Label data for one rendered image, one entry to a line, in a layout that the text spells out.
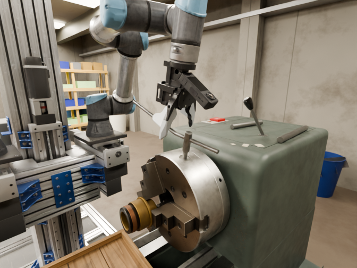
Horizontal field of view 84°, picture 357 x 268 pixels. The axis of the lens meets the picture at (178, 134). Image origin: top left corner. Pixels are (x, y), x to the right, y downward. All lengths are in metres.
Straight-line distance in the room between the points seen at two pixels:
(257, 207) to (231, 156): 0.16
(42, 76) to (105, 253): 0.84
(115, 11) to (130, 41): 0.41
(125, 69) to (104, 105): 0.25
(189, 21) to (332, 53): 3.11
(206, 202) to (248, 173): 0.15
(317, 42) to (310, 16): 0.38
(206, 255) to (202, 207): 0.30
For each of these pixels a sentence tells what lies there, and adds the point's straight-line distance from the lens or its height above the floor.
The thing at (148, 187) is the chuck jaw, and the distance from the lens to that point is 0.64.
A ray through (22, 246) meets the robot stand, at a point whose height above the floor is 0.21.
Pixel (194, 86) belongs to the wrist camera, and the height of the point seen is 1.45.
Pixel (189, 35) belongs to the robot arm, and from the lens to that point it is 0.52.
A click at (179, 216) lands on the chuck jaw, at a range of 0.59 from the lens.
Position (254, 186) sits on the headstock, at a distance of 0.62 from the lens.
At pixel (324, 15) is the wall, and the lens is 3.64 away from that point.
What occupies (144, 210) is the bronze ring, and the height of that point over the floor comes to 1.11.
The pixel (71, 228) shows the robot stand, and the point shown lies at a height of 0.60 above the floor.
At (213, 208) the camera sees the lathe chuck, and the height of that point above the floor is 1.12.
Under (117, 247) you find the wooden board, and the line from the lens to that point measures 0.84.
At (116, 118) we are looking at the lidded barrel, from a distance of 6.01.
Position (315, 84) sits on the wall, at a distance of 3.53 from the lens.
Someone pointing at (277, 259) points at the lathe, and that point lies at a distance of 0.99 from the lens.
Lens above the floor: 1.45
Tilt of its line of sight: 15 degrees down
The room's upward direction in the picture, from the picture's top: straight up
